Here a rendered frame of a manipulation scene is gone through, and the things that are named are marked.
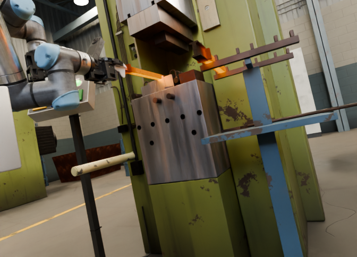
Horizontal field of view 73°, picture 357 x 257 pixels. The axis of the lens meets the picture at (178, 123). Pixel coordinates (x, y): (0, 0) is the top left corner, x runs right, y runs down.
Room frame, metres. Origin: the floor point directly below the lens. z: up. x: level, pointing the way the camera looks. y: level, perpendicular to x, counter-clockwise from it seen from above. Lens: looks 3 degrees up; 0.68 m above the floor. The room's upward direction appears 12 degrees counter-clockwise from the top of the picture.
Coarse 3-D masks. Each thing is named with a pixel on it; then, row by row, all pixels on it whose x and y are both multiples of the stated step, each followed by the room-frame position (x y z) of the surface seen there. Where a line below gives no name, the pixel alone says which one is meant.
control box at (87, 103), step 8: (80, 80) 1.34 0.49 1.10; (80, 88) 1.31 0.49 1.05; (88, 88) 1.30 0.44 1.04; (88, 96) 1.28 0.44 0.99; (80, 104) 1.27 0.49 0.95; (88, 104) 1.28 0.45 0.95; (32, 112) 1.27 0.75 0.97; (40, 112) 1.27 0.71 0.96; (48, 112) 1.28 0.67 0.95; (56, 112) 1.29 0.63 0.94; (64, 112) 1.30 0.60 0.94; (72, 112) 1.31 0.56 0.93; (80, 112) 1.32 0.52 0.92; (40, 120) 1.33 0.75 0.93
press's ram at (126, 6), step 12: (120, 0) 1.29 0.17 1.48; (132, 0) 1.25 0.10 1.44; (144, 0) 1.22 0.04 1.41; (156, 0) 1.18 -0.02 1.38; (168, 0) 1.20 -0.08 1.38; (180, 0) 1.35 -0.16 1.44; (120, 12) 1.29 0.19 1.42; (132, 12) 1.26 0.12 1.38; (180, 12) 1.33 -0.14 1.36; (192, 12) 1.49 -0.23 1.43; (192, 24) 1.51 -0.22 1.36
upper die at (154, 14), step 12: (144, 12) 1.22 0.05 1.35; (156, 12) 1.19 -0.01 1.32; (168, 12) 1.29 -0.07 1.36; (132, 24) 1.26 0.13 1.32; (144, 24) 1.23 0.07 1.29; (156, 24) 1.22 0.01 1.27; (168, 24) 1.26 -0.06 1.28; (180, 24) 1.41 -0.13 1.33; (132, 36) 1.29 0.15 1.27; (144, 36) 1.32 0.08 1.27; (180, 36) 1.43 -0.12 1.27; (192, 36) 1.55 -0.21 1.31
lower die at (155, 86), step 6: (162, 78) 1.21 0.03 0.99; (168, 78) 1.20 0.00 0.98; (150, 84) 1.25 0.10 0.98; (156, 84) 1.23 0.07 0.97; (162, 84) 1.22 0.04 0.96; (168, 84) 1.20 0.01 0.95; (174, 84) 1.19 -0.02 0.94; (144, 90) 1.27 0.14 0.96; (150, 90) 1.25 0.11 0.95; (156, 90) 1.23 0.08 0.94
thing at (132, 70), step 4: (128, 64) 0.98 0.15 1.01; (128, 68) 0.98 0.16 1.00; (132, 68) 1.01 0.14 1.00; (136, 68) 1.03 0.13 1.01; (128, 72) 0.99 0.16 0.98; (132, 72) 1.02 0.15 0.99; (136, 72) 1.03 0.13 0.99; (140, 72) 1.06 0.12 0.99; (144, 72) 1.09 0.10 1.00; (148, 72) 1.11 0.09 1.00; (152, 72) 1.15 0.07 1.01; (144, 76) 1.12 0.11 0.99; (148, 76) 1.13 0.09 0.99; (152, 76) 1.15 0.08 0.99; (156, 76) 1.17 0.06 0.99; (160, 76) 1.21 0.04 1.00
